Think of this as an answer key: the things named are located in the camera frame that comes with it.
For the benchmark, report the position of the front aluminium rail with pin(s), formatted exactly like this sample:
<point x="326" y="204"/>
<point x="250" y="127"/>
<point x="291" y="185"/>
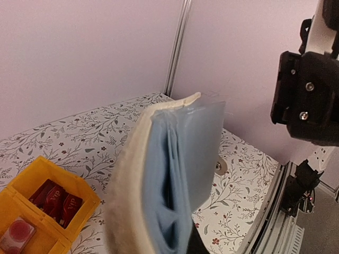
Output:
<point x="273" y="230"/>

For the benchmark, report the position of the dark red VIP card stack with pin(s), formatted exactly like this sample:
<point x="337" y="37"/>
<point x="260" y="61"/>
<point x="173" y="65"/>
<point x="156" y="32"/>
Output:
<point x="56" y="202"/>

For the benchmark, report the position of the right aluminium frame post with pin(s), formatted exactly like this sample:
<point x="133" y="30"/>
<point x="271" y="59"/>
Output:
<point x="177" y="47"/>

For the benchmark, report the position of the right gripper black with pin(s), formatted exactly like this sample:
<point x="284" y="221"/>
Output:
<point x="306" y="97"/>

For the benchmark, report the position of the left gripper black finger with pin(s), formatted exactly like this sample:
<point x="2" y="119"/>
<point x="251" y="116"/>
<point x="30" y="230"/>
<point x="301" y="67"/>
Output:
<point x="195" y="245"/>

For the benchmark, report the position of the yellow middle storage bin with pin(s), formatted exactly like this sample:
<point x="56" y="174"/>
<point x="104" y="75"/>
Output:
<point x="45" y="240"/>

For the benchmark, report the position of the beige card holder wallet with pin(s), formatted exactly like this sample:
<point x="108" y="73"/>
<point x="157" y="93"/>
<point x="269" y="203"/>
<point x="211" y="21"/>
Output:
<point x="163" y="174"/>

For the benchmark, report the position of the pink white card stack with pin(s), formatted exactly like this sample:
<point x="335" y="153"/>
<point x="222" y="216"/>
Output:
<point x="17" y="236"/>

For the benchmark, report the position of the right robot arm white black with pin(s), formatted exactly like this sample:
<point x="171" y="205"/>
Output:
<point x="318" y="34"/>

